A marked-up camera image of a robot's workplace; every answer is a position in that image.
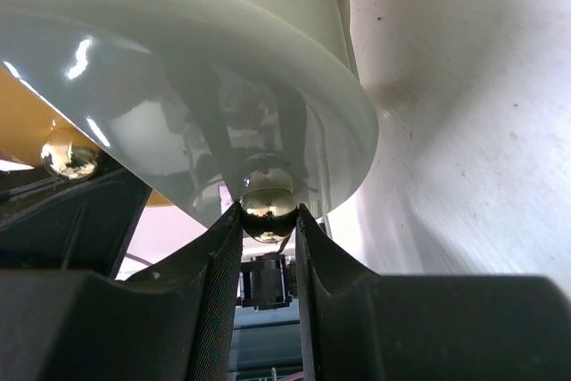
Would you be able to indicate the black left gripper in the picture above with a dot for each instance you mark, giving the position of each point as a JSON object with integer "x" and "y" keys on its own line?
{"x": 52, "y": 223}

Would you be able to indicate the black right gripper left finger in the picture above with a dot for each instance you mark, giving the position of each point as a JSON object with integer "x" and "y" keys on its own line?
{"x": 171, "y": 321}

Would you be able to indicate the yellow drawer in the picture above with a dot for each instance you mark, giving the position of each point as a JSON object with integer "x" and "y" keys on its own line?
{"x": 34, "y": 136}

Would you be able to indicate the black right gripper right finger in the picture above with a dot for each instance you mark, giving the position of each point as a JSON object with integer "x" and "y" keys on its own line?
{"x": 359, "y": 325}

